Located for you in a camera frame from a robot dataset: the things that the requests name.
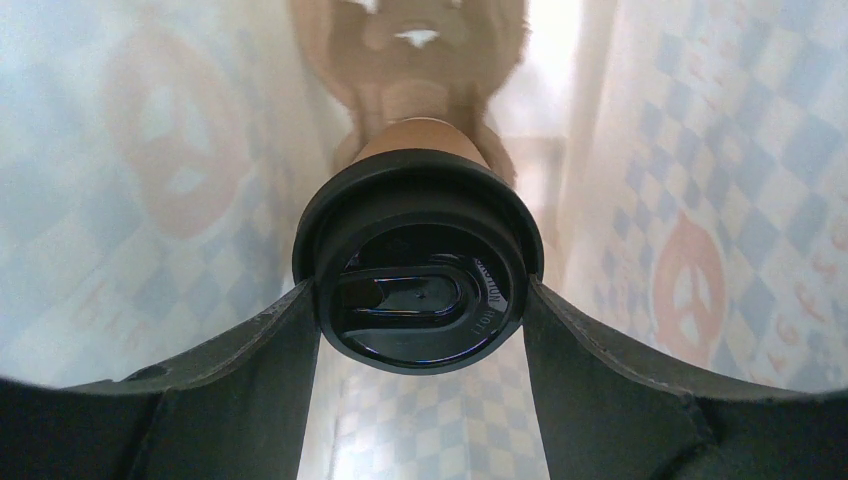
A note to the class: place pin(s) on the blue checkered paper bag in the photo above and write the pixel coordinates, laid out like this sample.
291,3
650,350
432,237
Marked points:
684,161

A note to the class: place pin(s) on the brown paper cup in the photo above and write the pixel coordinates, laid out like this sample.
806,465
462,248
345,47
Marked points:
422,133

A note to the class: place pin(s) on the brown pulp cup carrier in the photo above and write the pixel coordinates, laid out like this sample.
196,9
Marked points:
392,61

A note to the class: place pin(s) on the black plastic cup lid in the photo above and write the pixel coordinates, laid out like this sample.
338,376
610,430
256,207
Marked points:
420,260

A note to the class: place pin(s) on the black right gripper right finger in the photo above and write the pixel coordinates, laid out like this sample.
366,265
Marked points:
611,407

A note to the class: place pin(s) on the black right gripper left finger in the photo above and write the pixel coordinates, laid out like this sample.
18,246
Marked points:
233,407

